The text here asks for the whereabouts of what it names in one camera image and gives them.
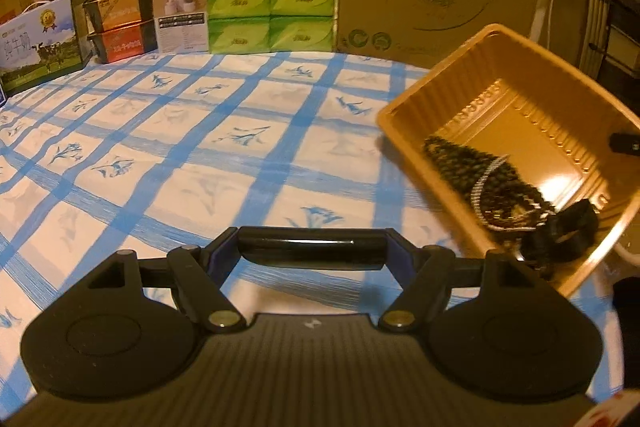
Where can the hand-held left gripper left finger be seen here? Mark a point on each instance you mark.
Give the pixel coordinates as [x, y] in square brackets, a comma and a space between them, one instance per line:
[222, 254]

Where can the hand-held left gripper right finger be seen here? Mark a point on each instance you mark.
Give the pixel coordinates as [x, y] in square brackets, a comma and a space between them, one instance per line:
[402, 259]

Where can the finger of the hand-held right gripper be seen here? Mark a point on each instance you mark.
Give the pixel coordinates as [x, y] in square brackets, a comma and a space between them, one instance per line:
[627, 142]

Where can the black cylinder tube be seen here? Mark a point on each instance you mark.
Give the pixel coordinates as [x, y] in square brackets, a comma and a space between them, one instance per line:
[310, 249]

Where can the orange plastic tray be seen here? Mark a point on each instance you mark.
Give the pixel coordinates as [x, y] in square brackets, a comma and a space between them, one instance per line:
[540, 132]

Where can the blue checkered tablecloth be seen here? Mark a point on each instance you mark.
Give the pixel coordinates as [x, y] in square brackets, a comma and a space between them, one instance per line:
[200, 157]

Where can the black metal rack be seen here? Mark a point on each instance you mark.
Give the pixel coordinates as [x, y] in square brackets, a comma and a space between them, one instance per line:
[615, 7]

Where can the white product box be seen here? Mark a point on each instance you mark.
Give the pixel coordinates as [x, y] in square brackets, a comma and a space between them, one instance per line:
[182, 32]

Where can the red instant noodle bowl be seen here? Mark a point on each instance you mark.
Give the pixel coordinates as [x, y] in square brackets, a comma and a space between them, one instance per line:
[125, 44]

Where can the red and white printed item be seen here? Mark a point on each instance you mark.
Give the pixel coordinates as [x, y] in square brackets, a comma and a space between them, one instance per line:
[615, 412]

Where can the orange instant noodle bowl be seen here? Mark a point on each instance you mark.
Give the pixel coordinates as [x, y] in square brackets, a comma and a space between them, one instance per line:
[120, 12]

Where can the milk carton with cow print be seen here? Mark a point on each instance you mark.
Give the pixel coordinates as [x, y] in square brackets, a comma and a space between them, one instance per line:
[40, 52]

